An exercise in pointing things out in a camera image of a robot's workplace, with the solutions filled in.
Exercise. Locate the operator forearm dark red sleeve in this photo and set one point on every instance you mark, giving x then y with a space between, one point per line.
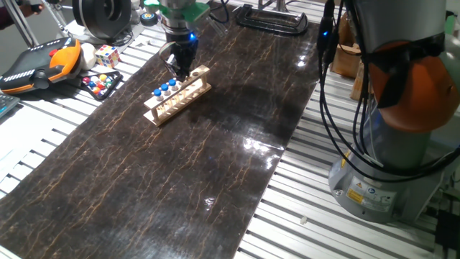
9 19

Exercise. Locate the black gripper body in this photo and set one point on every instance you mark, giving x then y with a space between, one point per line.
181 45

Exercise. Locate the white round ball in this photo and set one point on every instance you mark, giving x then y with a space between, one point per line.
88 55

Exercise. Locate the colourful puzzle cube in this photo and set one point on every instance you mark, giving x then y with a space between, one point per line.
107 56

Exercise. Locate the black computer keyboard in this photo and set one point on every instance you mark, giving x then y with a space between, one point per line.
7 104

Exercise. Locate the orange and black teach pendant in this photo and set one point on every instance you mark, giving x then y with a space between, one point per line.
32 66

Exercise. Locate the operator bare hand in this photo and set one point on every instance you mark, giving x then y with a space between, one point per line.
28 11

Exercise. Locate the small white container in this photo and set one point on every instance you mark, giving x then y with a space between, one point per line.
136 12

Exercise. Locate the clear empty test tube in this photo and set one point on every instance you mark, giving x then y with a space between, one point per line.
223 27
217 28

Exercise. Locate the thin metal rod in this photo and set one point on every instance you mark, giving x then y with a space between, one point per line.
57 15

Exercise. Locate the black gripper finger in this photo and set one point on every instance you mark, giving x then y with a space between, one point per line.
177 66
188 66

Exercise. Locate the black filament spool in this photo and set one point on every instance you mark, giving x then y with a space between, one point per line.
90 18

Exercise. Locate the aluminium frame post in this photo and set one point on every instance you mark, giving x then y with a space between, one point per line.
21 23

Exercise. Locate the silver metal post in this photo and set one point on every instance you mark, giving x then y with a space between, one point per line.
281 5

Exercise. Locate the black triangular ball tray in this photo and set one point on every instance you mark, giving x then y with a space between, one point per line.
118 76

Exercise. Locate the dark marble pattern mat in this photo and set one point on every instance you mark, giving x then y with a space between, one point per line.
179 180

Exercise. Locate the round black puck with logo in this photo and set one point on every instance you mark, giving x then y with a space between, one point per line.
148 16

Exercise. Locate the black rectangular frame base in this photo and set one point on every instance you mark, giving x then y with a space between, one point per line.
273 29

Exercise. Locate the blue billiard ball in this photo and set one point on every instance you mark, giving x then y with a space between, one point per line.
92 84

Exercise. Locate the wooden test tube rack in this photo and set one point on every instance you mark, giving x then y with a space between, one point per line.
169 108

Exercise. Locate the orange billiard ball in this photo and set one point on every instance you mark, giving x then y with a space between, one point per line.
96 90

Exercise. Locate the small white scrap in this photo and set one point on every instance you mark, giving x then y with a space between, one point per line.
304 219

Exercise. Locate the green circuit board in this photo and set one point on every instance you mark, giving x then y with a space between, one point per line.
194 12

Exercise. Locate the light wooden block stack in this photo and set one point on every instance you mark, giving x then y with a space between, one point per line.
356 84

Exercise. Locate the yellow billiard ball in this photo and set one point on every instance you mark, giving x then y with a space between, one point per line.
103 77

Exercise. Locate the brown cardboard box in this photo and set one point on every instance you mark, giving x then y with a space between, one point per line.
345 61

